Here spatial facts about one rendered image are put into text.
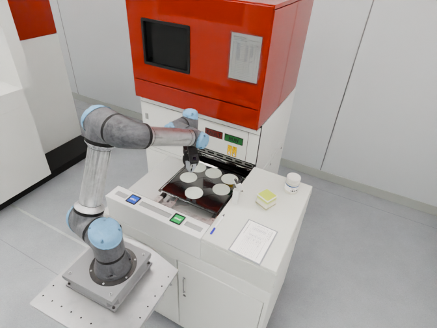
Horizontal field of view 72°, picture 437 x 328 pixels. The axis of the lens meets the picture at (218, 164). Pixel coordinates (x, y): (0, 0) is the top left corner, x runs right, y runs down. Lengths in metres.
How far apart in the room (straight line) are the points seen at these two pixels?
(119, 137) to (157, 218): 0.52
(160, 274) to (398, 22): 2.48
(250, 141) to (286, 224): 0.52
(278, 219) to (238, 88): 0.67
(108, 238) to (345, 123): 2.50
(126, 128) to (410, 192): 2.93
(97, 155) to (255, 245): 0.74
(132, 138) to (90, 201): 0.33
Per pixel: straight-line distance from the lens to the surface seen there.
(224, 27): 1.53
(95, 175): 1.22
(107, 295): 1.33
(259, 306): 1.53
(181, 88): 1.75
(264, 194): 1.50
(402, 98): 3.06
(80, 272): 1.42
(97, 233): 1.23
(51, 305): 1.47
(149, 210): 1.50
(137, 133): 1.08
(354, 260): 2.80
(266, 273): 1.33
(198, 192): 1.67
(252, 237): 1.38
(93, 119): 1.15
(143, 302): 1.38
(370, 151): 3.28
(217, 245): 1.34
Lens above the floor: 2.00
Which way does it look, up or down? 36 degrees down
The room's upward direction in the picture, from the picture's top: 4 degrees clockwise
